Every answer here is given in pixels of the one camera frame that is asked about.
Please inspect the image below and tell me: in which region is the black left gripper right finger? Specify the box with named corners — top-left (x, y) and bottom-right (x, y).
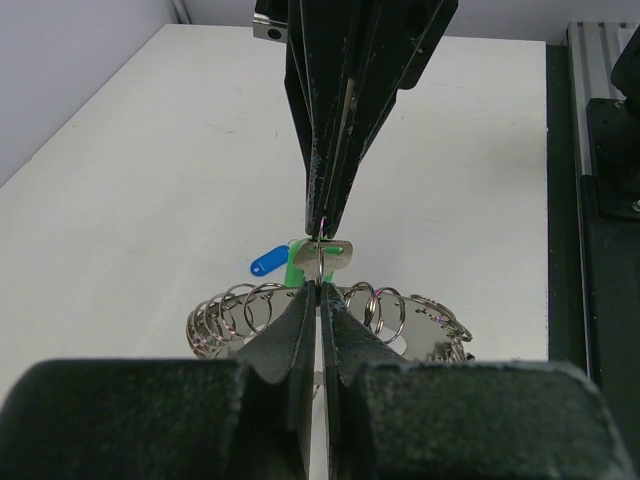
top-left (319, 284), bottom-right (636, 479)

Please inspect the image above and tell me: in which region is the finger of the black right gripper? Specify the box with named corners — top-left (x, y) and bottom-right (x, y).
top-left (285, 1), bottom-right (360, 236)
top-left (322, 1), bottom-right (458, 238)

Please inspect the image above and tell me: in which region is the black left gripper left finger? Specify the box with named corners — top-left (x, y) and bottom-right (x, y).
top-left (1, 283), bottom-right (317, 479)

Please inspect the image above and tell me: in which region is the metal key organiser ring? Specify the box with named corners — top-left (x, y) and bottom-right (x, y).
top-left (185, 280), bottom-right (475, 371)

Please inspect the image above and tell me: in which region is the silver key with green tag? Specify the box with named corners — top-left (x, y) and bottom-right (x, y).
top-left (284, 219), bottom-right (354, 287)

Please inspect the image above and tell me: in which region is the silver key with blue tag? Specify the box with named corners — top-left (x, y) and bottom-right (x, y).
top-left (249, 239), bottom-right (296, 277)

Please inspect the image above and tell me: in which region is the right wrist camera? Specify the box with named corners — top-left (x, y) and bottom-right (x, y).
top-left (252, 12), bottom-right (287, 43)

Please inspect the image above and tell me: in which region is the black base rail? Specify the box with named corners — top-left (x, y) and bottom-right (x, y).
top-left (546, 46), bottom-right (639, 405)

